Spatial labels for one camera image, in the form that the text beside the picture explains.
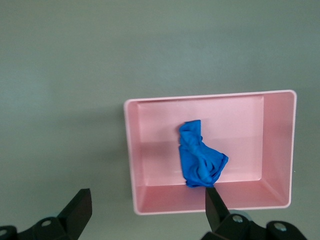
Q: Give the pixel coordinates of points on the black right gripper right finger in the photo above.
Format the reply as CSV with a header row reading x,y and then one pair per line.
x,y
215,210

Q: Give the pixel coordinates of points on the pink plastic bin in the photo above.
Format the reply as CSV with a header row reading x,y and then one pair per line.
x,y
155,125

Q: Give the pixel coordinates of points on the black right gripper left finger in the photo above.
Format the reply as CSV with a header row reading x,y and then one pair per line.
x,y
78,207

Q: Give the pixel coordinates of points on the blue glove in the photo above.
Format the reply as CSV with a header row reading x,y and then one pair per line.
x,y
197,157

